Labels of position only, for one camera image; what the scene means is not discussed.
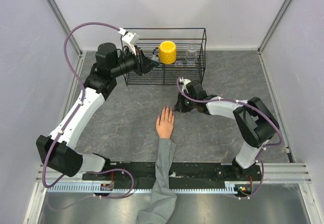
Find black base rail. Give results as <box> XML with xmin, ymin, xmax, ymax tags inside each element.
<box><xmin>82</xmin><ymin>161</ymin><xmax>262</xmax><ymax>190</ymax></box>

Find black wire dish rack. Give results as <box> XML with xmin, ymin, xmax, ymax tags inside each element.
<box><xmin>124</xmin><ymin>27</ymin><xmax>207</xmax><ymax>85</ymax></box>

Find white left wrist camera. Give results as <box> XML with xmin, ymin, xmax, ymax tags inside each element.
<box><xmin>122</xmin><ymin>31</ymin><xmax>139</xmax><ymax>54</ymax></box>

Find small clear glass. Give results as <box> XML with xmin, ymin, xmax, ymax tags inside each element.
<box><xmin>174</xmin><ymin>61</ymin><xmax>183</xmax><ymax>67</ymax></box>

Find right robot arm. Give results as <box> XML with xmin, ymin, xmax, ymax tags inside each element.
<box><xmin>174</xmin><ymin>77</ymin><xmax>284</xmax><ymax>180</ymax></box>

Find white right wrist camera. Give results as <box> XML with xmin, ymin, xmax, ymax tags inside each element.
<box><xmin>177</xmin><ymin>77</ymin><xmax>191</xmax><ymax>94</ymax></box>

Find grey sleeved forearm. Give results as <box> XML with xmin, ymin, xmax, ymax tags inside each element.
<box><xmin>136</xmin><ymin>139</ymin><xmax>177</xmax><ymax>223</ymax></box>

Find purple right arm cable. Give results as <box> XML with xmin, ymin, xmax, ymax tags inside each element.
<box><xmin>176</xmin><ymin>76</ymin><xmax>284</xmax><ymax>164</ymax></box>

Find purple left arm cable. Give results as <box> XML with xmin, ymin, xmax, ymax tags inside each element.
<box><xmin>42</xmin><ymin>22</ymin><xmax>127</xmax><ymax>189</ymax></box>

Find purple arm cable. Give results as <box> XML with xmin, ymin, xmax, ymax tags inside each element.
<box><xmin>176</xmin><ymin>76</ymin><xmax>284</xmax><ymax>164</ymax></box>
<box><xmin>42</xmin><ymin>22</ymin><xmax>127</xmax><ymax>189</ymax></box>

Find glitter nail polish bottle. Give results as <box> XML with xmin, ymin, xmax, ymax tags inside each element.
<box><xmin>151</xmin><ymin>54</ymin><xmax>159</xmax><ymax>63</ymax></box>

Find yellow mug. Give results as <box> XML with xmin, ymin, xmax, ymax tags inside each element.
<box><xmin>152</xmin><ymin>41</ymin><xmax>177</xmax><ymax>64</ymax></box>

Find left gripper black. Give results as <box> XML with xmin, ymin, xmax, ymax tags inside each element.
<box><xmin>111</xmin><ymin>45</ymin><xmax>159</xmax><ymax>78</ymax></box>

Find person's left hand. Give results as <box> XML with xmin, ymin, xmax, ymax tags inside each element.
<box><xmin>156</xmin><ymin>106</ymin><xmax>175</xmax><ymax>139</ymax></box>

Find clear upturned glass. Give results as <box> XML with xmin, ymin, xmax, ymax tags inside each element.
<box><xmin>185</xmin><ymin>44</ymin><xmax>197</xmax><ymax>66</ymax></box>

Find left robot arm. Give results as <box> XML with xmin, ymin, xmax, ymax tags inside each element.
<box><xmin>36</xmin><ymin>43</ymin><xmax>159</xmax><ymax>180</ymax></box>

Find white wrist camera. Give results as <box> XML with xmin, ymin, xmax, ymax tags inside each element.
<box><xmin>122</xmin><ymin>31</ymin><xmax>139</xmax><ymax>54</ymax></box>
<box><xmin>177</xmin><ymin>77</ymin><xmax>191</xmax><ymax>94</ymax></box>

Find white slotted cable duct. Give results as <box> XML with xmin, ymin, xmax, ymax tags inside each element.
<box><xmin>47</xmin><ymin>180</ymin><xmax>251</xmax><ymax>194</ymax></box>

